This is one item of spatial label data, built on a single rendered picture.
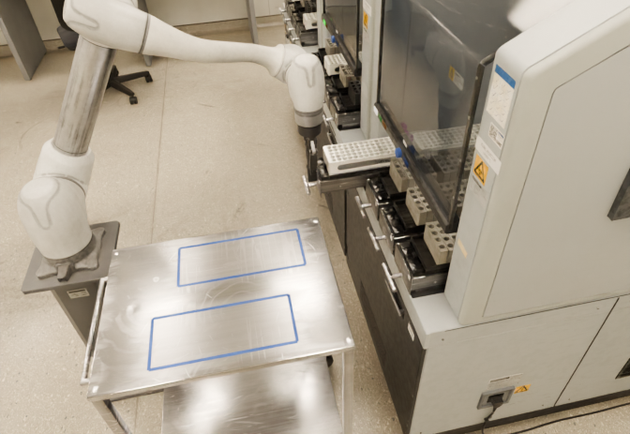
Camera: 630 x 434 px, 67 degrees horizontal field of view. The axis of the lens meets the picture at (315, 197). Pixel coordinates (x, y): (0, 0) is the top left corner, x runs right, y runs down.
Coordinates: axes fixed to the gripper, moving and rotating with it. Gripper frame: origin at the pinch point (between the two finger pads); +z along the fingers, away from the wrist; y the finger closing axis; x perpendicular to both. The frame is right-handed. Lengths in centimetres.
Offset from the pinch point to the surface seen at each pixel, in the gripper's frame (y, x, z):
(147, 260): -30, 52, -2
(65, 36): 233, 134, 27
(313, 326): -62, 11, -2
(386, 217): -28.6, -17.4, -1.4
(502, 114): -61, -26, -54
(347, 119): 33.5, -20.9, 2.1
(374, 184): -13.2, -18.2, -1.8
